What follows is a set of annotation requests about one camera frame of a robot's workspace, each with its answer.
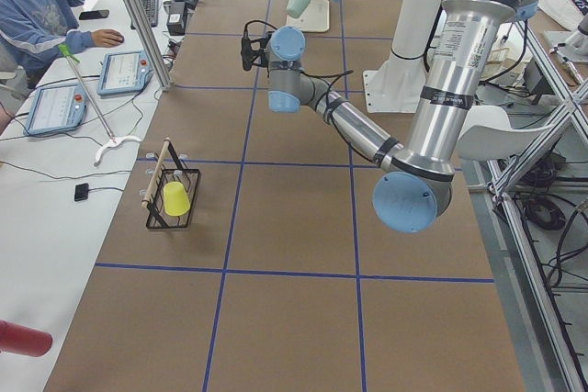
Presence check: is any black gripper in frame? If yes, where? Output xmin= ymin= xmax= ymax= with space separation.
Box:
xmin=250 ymin=32 xmax=272 ymax=68

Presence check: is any green plastic cup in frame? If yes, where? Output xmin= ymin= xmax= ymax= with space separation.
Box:
xmin=287 ymin=0 xmax=311 ymax=18

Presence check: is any white bear print tray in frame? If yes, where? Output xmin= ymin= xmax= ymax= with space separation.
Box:
xmin=286 ymin=0 xmax=330 ymax=33

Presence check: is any yellow plastic cup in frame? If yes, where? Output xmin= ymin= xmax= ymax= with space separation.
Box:
xmin=163 ymin=181 xmax=191 ymax=217

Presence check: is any small black box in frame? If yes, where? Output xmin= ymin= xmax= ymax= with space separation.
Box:
xmin=166 ymin=2 xmax=187 ymax=36

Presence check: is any black keyboard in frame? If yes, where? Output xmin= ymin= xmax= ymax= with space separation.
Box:
xmin=140 ymin=0 xmax=159 ymax=28

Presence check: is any far blue teach pendant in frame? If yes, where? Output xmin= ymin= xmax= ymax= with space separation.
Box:
xmin=96 ymin=50 xmax=153 ymax=96

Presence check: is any blue teach pendant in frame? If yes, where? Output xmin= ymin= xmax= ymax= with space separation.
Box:
xmin=23 ymin=84 xmax=87 ymax=136
xmin=96 ymin=50 xmax=153 ymax=96

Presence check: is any black smartphone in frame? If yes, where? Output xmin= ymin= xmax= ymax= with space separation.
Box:
xmin=79 ymin=9 xmax=109 ymax=21

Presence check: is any white reacher grabber stick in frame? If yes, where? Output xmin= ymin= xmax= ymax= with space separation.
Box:
xmin=58 ymin=43 xmax=141 ymax=167

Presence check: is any near blue teach pendant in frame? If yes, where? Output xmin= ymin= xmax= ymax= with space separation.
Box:
xmin=23 ymin=84 xmax=87 ymax=136

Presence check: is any person in blue hoodie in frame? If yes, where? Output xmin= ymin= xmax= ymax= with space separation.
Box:
xmin=1 ymin=0 xmax=124 ymax=89

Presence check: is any small black square device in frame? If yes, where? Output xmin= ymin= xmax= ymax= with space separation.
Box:
xmin=73 ymin=183 xmax=90 ymax=202

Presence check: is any white plastic chair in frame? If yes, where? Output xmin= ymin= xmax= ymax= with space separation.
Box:
xmin=456 ymin=105 xmax=555 ymax=161

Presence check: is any red cylinder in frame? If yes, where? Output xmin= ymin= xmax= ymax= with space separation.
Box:
xmin=1 ymin=320 xmax=53 ymax=357

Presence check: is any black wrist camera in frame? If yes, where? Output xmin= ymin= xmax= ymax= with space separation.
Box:
xmin=240 ymin=30 xmax=257 ymax=72

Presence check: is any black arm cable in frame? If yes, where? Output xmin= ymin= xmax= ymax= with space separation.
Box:
xmin=245 ymin=19 xmax=382 ymax=163

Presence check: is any aluminium frame post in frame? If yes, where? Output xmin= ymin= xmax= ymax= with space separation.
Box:
xmin=123 ymin=0 xmax=172 ymax=92

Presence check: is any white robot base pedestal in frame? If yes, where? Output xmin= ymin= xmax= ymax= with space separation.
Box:
xmin=364 ymin=0 xmax=441 ymax=113

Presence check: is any black wire cup rack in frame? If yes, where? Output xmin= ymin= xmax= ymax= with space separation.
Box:
xmin=141 ymin=138 xmax=201 ymax=230

